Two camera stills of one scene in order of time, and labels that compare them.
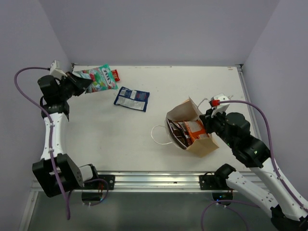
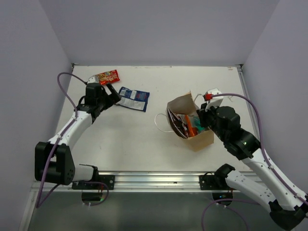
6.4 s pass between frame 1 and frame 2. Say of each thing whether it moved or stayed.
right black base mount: stayed
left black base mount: stayed
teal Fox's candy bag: moved
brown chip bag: moved
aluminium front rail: stayed
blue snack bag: stayed
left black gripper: moved
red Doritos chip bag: moved
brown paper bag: moved
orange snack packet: moved
